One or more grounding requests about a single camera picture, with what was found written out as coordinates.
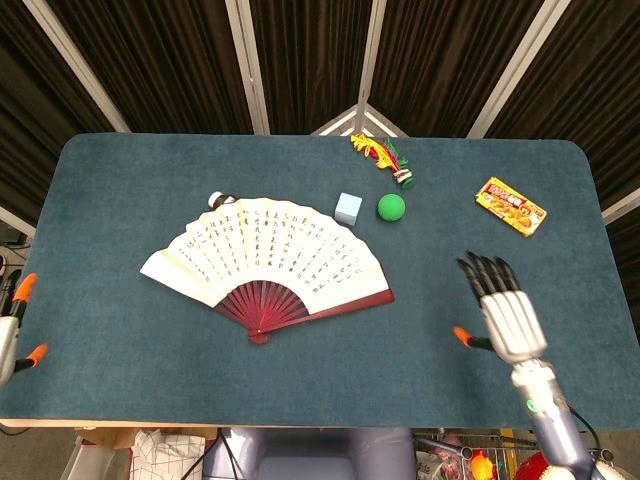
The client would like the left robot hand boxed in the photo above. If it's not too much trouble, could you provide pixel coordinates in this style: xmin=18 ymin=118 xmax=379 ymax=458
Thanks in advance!
xmin=0 ymin=272 xmax=50 ymax=389

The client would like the light blue cube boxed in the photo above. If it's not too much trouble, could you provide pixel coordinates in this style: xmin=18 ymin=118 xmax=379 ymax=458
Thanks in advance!
xmin=333 ymin=192 xmax=363 ymax=227

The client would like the red knitted hat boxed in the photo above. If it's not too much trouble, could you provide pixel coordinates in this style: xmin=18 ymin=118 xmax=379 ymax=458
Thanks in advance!
xmin=513 ymin=448 xmax=636 ymax=480

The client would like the white checked cloth bag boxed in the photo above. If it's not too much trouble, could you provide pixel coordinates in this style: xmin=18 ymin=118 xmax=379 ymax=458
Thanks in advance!
xmin=130 ymin=428 xmax=206 ymax=480

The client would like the metal wire basket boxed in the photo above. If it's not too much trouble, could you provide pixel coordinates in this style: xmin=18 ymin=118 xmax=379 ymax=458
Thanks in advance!
xmin=414 ymin=428 xmax=544 ymax=480

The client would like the yellow snack package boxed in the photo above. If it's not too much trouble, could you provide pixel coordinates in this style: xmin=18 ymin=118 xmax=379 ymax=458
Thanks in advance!
xmin=474 ymin=176 xmax=548 ymax=239

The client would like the black floor cable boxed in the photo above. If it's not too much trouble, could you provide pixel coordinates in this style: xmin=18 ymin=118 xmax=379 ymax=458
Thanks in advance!
xmin=184 ymin=429 xmax=239 ymax=480

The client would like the grey-purple robot torso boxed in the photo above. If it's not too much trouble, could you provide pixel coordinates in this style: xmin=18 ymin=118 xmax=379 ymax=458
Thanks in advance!
xmin=202 ymin=426 xmax=416 ymax=480

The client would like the red-ribbed paper folding fan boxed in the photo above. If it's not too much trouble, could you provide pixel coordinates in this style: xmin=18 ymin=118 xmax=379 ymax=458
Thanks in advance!
xmin=139 ymin=197 xmax=396 ymax=346

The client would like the colourful feather shuttlecock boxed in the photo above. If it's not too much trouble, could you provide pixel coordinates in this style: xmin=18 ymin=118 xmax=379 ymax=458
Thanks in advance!
xmin=349 ymin=132 xmax=416 ymax=190

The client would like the green ball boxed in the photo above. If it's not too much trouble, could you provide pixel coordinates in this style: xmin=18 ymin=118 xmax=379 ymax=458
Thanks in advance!
xmin=376 ymin=193 xmax=406 ymax=222

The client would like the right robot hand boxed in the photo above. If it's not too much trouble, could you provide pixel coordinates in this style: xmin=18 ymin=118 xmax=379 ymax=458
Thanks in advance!
xmin=452 ymin=251 xmax=549 ymax=364

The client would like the yellow rubber chicken toy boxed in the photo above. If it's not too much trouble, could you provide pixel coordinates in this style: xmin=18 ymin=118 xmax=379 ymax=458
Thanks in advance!
xmin=469 ymin=448 xmax=497 ymax=480

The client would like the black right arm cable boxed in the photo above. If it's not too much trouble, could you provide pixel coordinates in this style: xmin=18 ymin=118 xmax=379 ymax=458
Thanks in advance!
xmin=567 ymin=405 xmax=617 ymax=467

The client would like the white partition frame post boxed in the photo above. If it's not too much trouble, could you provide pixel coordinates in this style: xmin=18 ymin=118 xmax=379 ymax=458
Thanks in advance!
xmin=0 ymin=204 xmax=36 ymax=239
xmin=602 ymin=187 xmax=640 ymax=225
xmin=224 ymin=0 xmax=271 ymax=135
xmin=22 ymin=0 xmax=132 ymax=134
xmin=467 ymin=0 xmax=571 ymax=139
xmin=310 ymin=0 xmax=409 ymax=137

